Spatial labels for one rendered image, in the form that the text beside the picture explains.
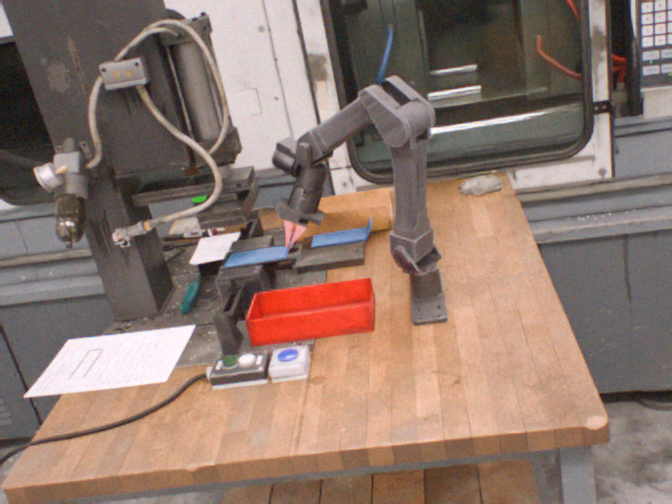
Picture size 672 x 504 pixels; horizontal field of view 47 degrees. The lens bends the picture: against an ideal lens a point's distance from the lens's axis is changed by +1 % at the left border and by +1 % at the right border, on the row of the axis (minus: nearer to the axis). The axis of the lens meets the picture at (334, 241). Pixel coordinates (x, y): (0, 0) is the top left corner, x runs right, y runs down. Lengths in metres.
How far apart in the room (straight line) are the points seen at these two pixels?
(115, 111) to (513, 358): 0.91
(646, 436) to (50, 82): 1.97
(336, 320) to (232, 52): 1.02
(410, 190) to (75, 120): 0.70
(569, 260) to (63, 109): 1.48
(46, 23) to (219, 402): 0.80
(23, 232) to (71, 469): 1.40
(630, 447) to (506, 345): 1.23
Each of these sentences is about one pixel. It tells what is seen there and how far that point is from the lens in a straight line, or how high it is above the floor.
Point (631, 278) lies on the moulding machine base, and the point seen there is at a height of 0.50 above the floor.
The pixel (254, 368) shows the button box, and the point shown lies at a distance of 1.43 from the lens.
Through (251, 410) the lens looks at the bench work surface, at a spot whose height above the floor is 0.90.
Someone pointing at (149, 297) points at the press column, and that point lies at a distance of 1.78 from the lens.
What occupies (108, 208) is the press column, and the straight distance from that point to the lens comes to 1.71.
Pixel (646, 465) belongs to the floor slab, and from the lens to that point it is 2.54.
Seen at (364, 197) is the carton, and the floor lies 0.95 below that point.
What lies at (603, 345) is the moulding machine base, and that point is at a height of 0.27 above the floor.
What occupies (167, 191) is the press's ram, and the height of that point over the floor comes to 1.18.
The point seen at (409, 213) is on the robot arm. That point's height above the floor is 1.10.
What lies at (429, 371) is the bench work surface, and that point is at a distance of 1.37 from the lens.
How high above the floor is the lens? 1.67
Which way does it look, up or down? 23 degrees down
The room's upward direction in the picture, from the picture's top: 12 degrees counter-clockwise
